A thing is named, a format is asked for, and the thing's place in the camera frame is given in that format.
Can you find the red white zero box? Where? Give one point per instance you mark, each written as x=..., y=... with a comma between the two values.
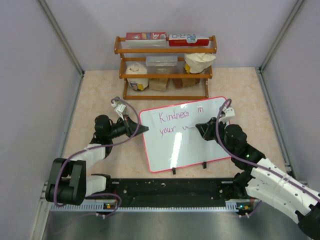
x=188, y=40

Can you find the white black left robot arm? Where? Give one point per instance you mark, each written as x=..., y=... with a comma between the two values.
x=68, y=183

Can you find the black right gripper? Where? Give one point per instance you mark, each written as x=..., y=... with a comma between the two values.
x=206, y=129

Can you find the clear plastic box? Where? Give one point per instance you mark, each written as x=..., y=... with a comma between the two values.
x=161, y=61

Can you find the wooden two-tier shelf rack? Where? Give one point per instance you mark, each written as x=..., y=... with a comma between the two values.
x=170, y=72

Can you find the pink framed whiteboard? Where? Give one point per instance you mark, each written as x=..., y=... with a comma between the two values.
x=170, y=144

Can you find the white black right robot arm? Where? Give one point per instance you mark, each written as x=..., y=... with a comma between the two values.
x=263, y=180

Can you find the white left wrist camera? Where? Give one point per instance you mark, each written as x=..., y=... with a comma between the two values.
x=120, y=109

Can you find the cream cloth bag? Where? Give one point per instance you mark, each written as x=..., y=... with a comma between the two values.
x=195, y=63

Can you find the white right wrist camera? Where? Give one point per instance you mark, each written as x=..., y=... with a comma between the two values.
x=226, y=115

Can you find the grey cable duct rail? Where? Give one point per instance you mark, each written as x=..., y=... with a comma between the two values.
x=108, y=207

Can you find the red white carton box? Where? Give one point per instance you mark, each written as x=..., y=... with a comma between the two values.
x=146, y=39

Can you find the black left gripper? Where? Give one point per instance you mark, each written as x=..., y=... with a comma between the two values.
x=130, y=126

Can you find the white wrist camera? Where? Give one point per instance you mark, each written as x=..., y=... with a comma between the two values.
x=226, y=115
x=120, y=109

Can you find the tan sponge block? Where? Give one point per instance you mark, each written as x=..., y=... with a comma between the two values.
x=158, y=84

